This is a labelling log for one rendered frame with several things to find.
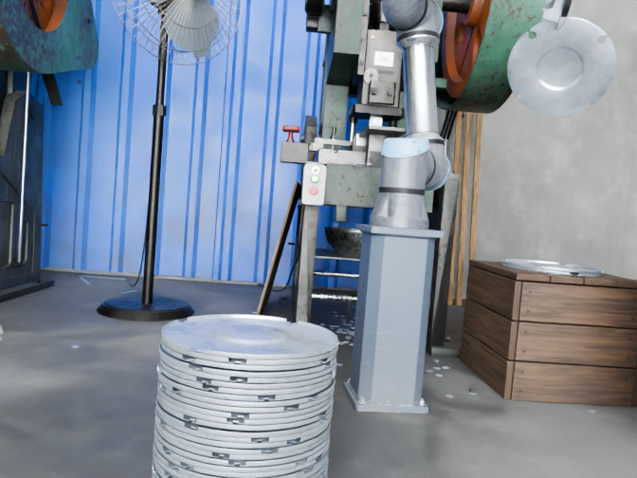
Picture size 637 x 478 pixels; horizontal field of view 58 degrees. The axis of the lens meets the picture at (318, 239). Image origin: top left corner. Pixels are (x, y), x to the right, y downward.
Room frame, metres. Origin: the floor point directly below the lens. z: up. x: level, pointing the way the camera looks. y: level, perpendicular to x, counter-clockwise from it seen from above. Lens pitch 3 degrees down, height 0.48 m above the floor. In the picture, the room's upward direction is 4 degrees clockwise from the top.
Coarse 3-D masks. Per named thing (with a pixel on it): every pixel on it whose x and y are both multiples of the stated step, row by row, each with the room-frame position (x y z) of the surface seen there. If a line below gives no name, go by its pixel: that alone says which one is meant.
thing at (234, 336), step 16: (176, 320) 0.98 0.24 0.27; (192, 320) 1.02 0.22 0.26; (208, 320) 1.03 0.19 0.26; (224, 320) 1.04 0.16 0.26; (240, 320) 1.06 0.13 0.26; (256, 320) 1.07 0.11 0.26; (272, 320) 1.08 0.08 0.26; (176, 336) 0.89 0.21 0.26; (192, 336) 0.90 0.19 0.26; (208, 336) 0.91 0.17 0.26; (224, 336) 0.90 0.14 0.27; (240, 336) 0.90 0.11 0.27; (256, 336) 0.91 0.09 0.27; (272, 336) 0.92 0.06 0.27; (288, 336) 0.94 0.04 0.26; (304, 336) 0.96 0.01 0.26; (320, 336) 0.97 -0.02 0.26; (336, 336) 0.96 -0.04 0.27; (208, 352) 0.80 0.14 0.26; (224, 352) 0.80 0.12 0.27; (240, 352) 0.83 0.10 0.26; (256, 352) 0.83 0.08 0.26; (272, 352) 0.84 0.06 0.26; (288, 352) 0.85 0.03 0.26; (304, 352) 0.85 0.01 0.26; (320, 352) 0.85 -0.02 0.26
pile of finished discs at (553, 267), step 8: (504, 264) 1.82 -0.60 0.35; (512, 264) 1.69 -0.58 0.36; (520, 264) 1.67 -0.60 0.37; (528, 264) 1.76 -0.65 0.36; (536, 264) 1.72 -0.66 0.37; (544, 264) 1.74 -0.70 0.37; (552, 264) 1.77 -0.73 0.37; (568, 264) 1.85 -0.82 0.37; (544, 272) 1.62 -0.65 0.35; (552, 272) 1.61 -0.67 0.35; (560, 272) 1.60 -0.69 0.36; (568, 272) 1.60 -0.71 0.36; (576, 272) 1.60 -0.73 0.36; (584, 272) 1.61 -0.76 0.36; (592, 272) 1.62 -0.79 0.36; (600, 272) 1.65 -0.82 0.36
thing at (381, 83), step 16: (368, 32) 2.18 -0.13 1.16; (384, 32) 2.19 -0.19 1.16; (368, 48) 2.18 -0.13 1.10; (384, 48) 2.19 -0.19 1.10; (368, 64) 2.18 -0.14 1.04; (384, 64) 2.19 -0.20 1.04; (400, 64) 2.19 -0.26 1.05; (368, 80) 2.17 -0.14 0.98; (384, 80) 2.19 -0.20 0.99; (400, 80) 2.19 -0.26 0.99; (368, 96) 2.17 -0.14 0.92; (384, 96) 2.16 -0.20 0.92
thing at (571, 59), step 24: (552, 24) 1.60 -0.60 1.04; (576, 24) 1.58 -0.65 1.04; (528, 48) 1.66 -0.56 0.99; (552, 48) 1.64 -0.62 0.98; (576, 48) 1.61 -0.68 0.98; (600, 48) 1.59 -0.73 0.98; (528, 72) 1.70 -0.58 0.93; (552, 72) 1.68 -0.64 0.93; (576, 72) 1.65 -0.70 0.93; (600, 72) 1.62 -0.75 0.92; (528, 96) 1.74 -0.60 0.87; (552, 96) 1.71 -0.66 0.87; (576, 96) 1.68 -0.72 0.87; (600, 96) 1.66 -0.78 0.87
